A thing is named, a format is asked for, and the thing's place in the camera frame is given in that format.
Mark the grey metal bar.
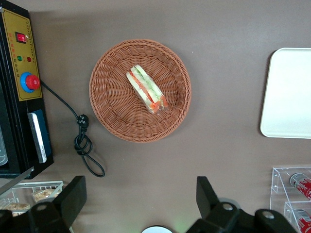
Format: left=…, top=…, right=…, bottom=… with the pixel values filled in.
left=0, top=166, right=35, bottom=195

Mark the cream plastic tray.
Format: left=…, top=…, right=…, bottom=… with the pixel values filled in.
left=259, top=47, right=311, bottom=139

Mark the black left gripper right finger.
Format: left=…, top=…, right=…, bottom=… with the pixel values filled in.
left=187, top=176, right=246, bottom=233

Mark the black power cable with plug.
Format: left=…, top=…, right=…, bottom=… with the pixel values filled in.
left=39, top=79, right=106, bottom=178

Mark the red cola can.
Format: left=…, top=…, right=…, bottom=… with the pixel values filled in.
left=293, top=208, right=311, bottom=231
left=289, top=172, right=311, bottom=201

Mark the clear acrylic can rack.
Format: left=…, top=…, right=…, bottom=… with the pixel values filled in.
left=269, top=166, right=311, bottom=233

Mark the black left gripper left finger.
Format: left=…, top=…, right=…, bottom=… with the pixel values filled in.
left=27, top=176, right=87, bottom=233

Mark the clear bag of brown snacks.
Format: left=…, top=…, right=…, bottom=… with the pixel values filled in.
left=0, top=203, right=31, bottom=217
left=31, top=188, right=61, bottom=203

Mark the triangle sandwich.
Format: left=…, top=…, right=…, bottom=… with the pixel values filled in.
left=125, top=64, right=170, bottom=115

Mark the black machine with yellow panel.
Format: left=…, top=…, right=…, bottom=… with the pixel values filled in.
left=0, top=0, right=54, bottom=180

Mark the round brown wicker basket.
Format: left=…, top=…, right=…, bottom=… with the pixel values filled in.
left=88, top=39, right=192, bottom=143

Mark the white wire basket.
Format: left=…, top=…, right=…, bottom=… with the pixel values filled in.
left=0, top=180, right=64, bottom=219

